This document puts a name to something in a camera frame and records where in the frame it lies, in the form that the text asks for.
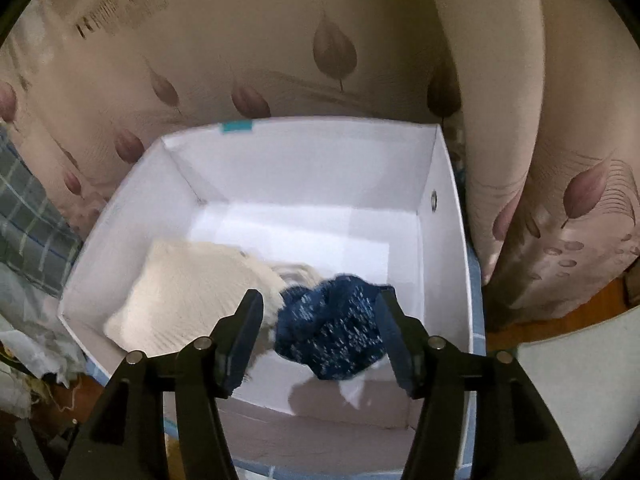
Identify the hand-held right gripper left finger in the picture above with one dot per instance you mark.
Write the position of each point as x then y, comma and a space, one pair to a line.
240, 345

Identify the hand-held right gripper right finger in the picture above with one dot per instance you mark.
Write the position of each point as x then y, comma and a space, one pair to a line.
395, 345

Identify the dark blue speckled underwear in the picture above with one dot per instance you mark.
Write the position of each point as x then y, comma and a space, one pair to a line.
330, 325

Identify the cream underwear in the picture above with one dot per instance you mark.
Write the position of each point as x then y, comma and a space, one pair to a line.
185, 290

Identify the white cardboard box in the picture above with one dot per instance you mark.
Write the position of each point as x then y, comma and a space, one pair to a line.
300, 185

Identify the blue checked tablecloth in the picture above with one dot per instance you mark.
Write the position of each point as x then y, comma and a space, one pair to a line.
479, 320

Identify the white cabinet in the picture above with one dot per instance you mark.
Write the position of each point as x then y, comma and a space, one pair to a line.
575, 385

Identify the white crumpled cloth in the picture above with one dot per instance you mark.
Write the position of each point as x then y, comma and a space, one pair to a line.
25, 320

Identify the plaid cloth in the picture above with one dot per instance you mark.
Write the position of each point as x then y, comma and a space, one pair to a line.
25, 220

